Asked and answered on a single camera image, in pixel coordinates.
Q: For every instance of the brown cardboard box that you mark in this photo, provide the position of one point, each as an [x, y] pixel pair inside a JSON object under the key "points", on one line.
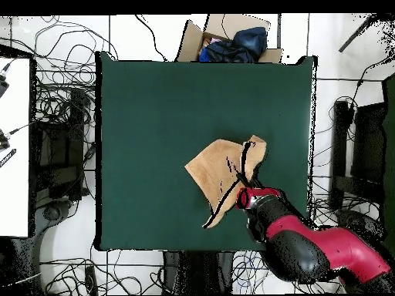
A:
{"points": [[191, 43]]}

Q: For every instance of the blue denim garment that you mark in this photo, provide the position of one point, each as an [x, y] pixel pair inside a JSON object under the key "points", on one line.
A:
{"points": [[251, 38]]}

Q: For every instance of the white table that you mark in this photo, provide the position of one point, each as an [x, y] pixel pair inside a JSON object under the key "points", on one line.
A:
{"points": [[15, 185]]}

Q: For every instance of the tan terry towel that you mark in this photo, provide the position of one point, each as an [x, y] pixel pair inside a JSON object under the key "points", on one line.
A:
{"points": [[216, 172]]}

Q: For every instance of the green covered side table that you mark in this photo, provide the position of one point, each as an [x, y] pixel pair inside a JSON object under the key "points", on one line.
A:
{"points": [[389, 154]]}

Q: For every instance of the grey stand base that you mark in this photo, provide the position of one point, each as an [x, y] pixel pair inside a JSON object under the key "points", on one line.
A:
{"points": [[355, 220], [52, 212]]}

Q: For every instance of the black perforated strip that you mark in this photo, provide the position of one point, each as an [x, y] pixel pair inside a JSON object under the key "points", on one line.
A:
{"points": [[7, 158]]}

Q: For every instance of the black stand frame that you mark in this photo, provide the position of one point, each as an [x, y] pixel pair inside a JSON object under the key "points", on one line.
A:
{"points": [[339, 138], [77, 138]]}

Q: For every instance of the black power strip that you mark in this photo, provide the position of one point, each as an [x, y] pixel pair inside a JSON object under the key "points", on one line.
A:
{"points": [[90, 280]]}

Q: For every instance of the dark green table cloth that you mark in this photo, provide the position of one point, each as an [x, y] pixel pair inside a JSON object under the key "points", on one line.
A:
{"points": [[139, 92]]}

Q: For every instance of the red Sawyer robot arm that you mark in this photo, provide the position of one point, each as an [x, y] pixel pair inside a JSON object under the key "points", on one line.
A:
{"points": [[339, 246]]}

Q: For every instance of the black metal bar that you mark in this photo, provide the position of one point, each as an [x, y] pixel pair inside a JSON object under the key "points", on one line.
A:
{"points": [[355, 35]]}

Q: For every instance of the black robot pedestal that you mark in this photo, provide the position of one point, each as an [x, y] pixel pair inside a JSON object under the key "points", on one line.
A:
{"points": [[197, 271]]}

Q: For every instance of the pink garment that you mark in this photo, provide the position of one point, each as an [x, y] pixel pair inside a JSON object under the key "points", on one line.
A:
{"points": [[213, 41]]}

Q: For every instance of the dark navy garment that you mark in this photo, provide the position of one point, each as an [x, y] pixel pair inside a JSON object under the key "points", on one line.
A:
{"points": [[228, 52]]}

